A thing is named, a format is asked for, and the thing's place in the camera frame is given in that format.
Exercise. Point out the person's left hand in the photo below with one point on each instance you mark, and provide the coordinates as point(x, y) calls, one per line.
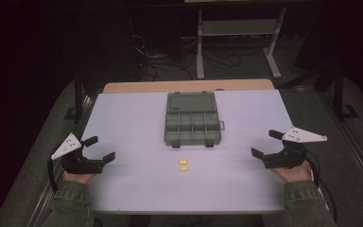
point(78, 178)

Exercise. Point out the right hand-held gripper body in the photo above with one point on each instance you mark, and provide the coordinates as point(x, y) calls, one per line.
point(288, 157)

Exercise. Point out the white metal desk frame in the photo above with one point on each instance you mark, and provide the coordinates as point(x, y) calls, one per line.
point(233, 28)

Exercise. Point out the yellow earplug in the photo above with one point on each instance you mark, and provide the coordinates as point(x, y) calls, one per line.
point(183, 162)
point(183, 169)

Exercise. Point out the person's right hand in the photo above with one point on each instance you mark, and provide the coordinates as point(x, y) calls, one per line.
point(294, 175)

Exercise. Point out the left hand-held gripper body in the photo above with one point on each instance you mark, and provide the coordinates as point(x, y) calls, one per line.
point(75, 164)

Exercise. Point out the wooden table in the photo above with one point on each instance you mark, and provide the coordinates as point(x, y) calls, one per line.
point(186, 85)

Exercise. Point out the grey plastic compartment box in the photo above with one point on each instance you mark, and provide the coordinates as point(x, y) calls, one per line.
point(191, 124)

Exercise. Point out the black metal stand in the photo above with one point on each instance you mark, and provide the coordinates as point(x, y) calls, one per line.
point(340, 94)
point(78, 101)

